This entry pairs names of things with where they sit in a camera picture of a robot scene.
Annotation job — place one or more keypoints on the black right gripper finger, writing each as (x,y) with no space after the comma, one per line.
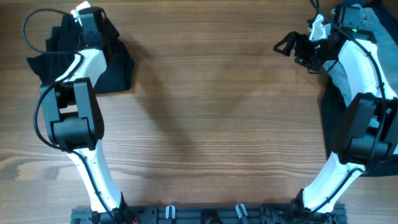
(285,51)
(290,40)

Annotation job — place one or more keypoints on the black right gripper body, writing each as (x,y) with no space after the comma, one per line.
(313,53)

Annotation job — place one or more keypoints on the black shorts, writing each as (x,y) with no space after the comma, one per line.
(118,75)

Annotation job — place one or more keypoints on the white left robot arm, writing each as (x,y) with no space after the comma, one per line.
(74,122)

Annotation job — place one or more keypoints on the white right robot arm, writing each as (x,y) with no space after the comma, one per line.
(359,107)

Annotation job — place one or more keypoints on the dark folded garment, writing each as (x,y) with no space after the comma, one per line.
(332,107)

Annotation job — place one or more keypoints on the light blue denim shorts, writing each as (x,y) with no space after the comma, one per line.
(353,72)

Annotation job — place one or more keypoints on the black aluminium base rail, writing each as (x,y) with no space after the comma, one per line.
(264,214)

